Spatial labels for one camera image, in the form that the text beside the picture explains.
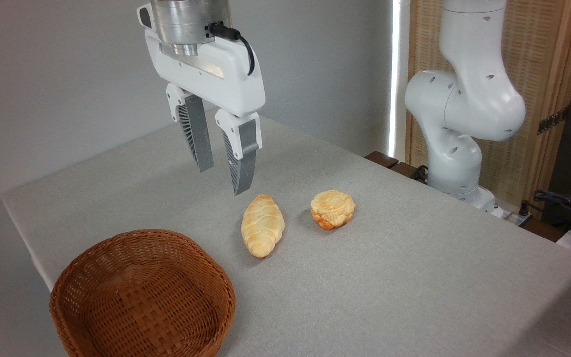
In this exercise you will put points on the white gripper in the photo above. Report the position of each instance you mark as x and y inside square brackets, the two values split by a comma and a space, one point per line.
[216, 74]

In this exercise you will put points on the long braided bread loaf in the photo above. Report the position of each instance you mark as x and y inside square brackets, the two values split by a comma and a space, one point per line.
[262, 227]

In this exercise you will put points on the round orange bread bun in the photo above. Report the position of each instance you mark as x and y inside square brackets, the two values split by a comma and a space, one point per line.
[332, 209]

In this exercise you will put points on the brown wicker basket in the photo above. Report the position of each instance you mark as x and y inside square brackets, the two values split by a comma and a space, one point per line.
[142, 297]

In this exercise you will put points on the dark brown wooden block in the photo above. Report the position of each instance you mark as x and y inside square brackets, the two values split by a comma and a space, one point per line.
[381, 158]
[407, 169]

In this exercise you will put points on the grey tablecloth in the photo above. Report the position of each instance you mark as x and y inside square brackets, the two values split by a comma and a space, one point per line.
[389, 287]

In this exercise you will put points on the white power strip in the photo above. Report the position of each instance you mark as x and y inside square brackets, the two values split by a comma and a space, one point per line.
[513, 216]

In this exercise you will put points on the dark metal screen hinge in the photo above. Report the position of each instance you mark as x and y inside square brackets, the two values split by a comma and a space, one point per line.
[553, 120]

